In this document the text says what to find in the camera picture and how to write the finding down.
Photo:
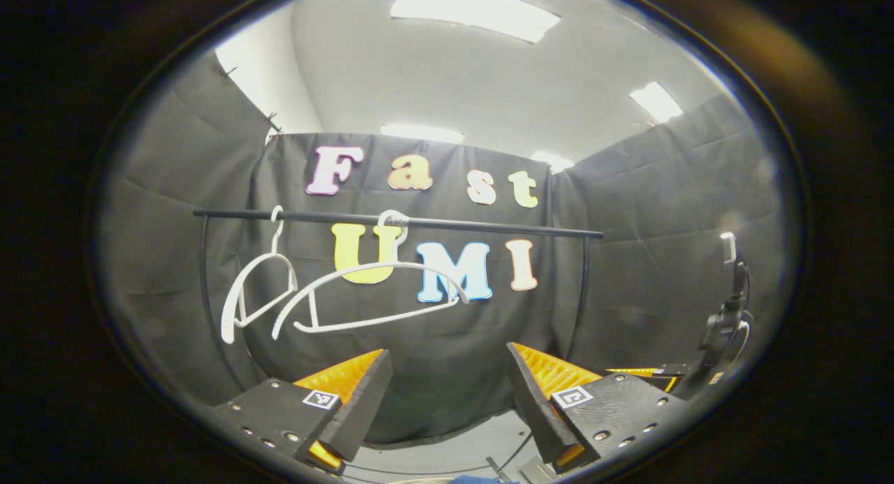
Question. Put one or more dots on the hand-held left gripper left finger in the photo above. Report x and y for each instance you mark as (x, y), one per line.
(360, 407)

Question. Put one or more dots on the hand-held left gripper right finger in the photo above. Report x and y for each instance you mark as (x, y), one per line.
(534, 407)

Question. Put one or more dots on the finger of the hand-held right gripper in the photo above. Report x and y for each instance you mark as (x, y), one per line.
(670, 371)

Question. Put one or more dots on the white plastic hanger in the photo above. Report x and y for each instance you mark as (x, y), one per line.
(391, 264)
(225, 327)

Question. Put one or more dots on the black metal clothes rack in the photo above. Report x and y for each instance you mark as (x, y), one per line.
(489, 227)

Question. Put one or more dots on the black backdrop cloth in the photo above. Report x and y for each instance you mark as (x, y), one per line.
(628, 260)

